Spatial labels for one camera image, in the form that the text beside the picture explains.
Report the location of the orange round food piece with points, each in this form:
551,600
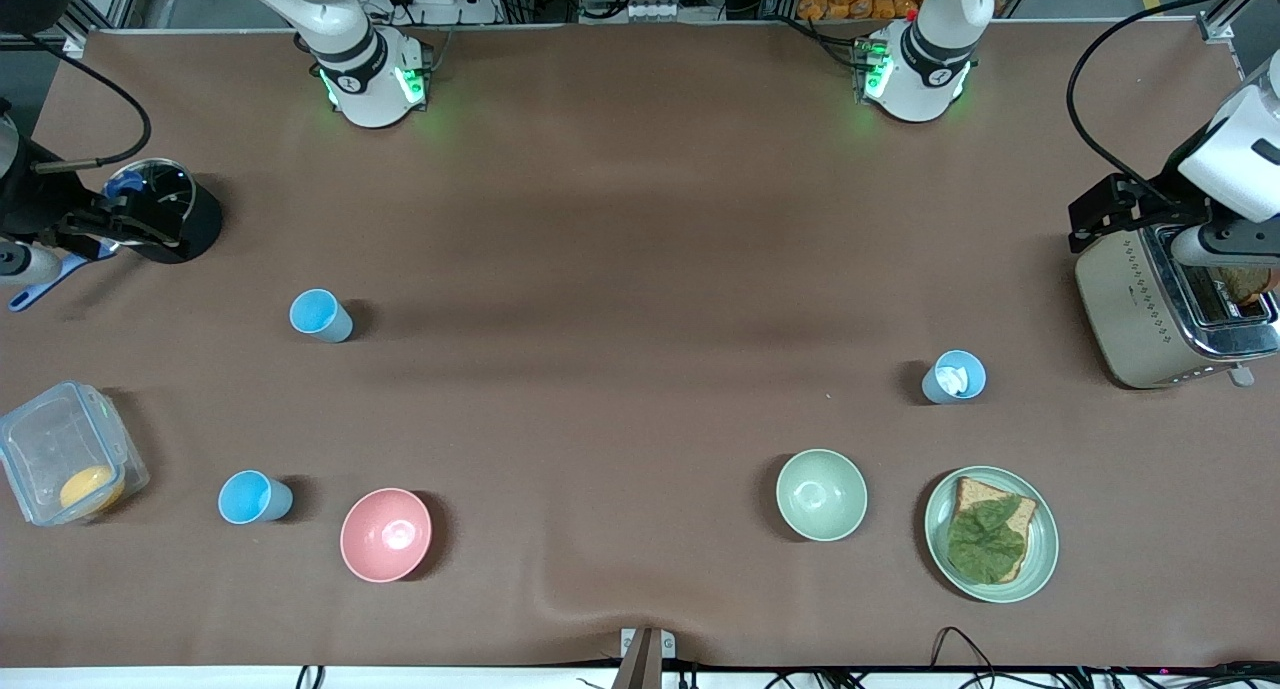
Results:
88,487

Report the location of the green lettuce leaf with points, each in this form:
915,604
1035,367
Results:
985,539

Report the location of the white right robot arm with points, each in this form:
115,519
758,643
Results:
370,84

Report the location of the brown toast slice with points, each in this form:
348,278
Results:
1250,284

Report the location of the light blue plastic cup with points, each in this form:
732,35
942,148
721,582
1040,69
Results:
250,497
320,315
938,387

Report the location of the clear plastic food container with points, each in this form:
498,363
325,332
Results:
50,439

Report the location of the brown bread slice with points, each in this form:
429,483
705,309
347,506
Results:
975,491

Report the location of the pale green plate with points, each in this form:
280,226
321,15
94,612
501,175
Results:
1040,549

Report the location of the brown table cover mat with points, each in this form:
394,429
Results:
640,419

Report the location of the metal table edge bracket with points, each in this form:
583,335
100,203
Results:
668,644

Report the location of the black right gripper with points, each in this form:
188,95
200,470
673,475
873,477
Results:
32,201

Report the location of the crumpled white paper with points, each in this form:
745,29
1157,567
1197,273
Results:
953,378

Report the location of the small blue round piece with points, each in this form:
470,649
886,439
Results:
125,182

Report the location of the white connector strip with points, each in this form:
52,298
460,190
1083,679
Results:
650,12

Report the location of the pink bowl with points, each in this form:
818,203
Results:
385,534

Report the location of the pale green bowl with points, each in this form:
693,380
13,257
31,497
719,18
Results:
822,494

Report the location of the grey mount pole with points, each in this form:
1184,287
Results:
640,669

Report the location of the beige chrome toaster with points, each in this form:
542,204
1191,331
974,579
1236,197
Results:
1130,309

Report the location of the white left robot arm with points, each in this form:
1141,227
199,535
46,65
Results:
920,79

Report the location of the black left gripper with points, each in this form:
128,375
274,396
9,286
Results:
1168,196

